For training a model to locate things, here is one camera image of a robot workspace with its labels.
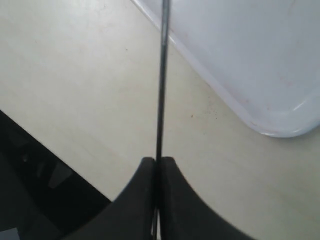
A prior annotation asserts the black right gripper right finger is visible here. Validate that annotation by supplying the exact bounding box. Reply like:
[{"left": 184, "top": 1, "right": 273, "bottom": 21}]
[{"left": 159, "top": 157, "right": 252, "bottom": 240}]

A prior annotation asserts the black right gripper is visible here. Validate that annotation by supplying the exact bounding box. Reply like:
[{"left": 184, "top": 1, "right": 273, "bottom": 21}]
[{"left": 0, "top": 113, "right": 111, "bottom": 240}]

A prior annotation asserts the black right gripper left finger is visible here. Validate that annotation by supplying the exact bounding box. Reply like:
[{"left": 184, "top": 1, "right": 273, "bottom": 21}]
[{"left": 64, "top": 157, "right": 156, "bottom": 240}]

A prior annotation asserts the thin metal skewer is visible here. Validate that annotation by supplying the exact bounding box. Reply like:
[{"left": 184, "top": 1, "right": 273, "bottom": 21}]
[{"left": 152, "top": 0, "right": 171, "bottom": 240}]

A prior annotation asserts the white rectangular plastic tray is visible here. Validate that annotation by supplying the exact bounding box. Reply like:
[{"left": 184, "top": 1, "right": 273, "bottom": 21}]
[{"left": 129, "top": 0, "right": 320, "bottom": 139}]

